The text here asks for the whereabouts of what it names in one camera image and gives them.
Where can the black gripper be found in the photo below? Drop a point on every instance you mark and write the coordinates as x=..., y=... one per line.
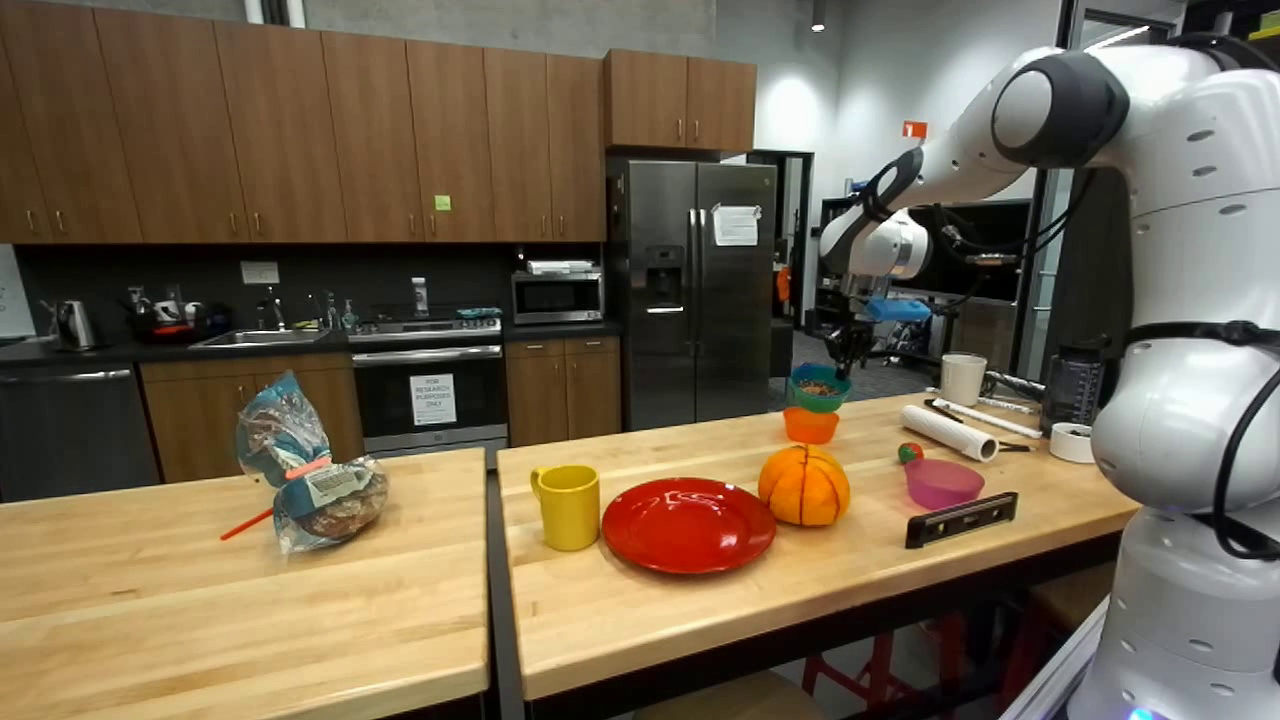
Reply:
x=850, y=318

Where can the green plastic bowl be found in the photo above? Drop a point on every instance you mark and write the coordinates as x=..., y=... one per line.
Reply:
x=819, y=390

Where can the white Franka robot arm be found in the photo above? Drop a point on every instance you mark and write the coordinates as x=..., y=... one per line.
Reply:
x=1186, y=403

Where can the orange plastic bowl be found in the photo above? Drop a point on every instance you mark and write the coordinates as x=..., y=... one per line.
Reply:
x=810, y=426

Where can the pink plastic bowl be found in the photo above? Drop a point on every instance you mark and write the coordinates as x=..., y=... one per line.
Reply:
x=941, y=480

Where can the red green toy tomato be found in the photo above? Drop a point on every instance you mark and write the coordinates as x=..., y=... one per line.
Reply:
x=909, y=452

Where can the white printed mug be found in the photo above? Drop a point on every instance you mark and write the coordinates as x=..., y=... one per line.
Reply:
x=960, y=378

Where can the white paper towel roll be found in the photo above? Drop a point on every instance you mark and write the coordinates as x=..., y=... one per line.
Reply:
x=951, y=434

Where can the orange toy pumpkin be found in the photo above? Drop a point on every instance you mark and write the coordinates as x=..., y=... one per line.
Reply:
x=806, y=484

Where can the black steel fridge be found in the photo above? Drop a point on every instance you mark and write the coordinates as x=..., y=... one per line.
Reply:
x=686, y=295

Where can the white paper on fridge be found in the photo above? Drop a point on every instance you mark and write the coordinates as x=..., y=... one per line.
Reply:
x=732, y=227

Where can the black spirit level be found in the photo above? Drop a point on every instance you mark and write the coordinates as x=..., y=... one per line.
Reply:
x=960, y=521

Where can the red plate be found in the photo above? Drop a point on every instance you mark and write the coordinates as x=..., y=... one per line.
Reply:
x=686, y=524

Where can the dark transparent water jug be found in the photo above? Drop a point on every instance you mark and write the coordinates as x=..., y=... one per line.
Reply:
x=1075, y=385

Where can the white tape roll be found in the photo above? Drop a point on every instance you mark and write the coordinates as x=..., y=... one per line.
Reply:
x=1071, y=443

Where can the brown lower cabinet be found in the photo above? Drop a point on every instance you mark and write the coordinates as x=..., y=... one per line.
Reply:
x=560, y=385
x=200, y=413

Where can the steel microwave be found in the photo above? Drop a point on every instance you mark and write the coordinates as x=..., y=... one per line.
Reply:
x=557, y=297

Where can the brown cabinet above fridge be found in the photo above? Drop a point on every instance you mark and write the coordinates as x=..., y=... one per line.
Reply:
x=680, y=102

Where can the red metal stool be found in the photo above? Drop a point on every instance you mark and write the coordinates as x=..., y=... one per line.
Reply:
x=873, y=666

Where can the yellow mug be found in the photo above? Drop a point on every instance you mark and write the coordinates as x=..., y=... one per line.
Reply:
x=571, y=509

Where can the white paper on oven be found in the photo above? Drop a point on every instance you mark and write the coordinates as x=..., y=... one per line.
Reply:
x=433, y=403

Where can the black built-in oven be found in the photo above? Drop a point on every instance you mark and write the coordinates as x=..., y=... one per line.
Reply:
x=427, y=393

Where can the clear plastic snack bag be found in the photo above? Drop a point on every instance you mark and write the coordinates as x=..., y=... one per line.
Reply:
x=303, y=473

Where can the brown upper cabinet row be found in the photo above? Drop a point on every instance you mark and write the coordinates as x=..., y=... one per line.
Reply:
x=295, y=122

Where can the silver kettle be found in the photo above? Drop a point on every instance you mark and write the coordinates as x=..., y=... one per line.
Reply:
x=79, y=326

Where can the black dishwasher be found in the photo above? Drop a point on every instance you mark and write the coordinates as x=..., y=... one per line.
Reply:
x=74, y=434

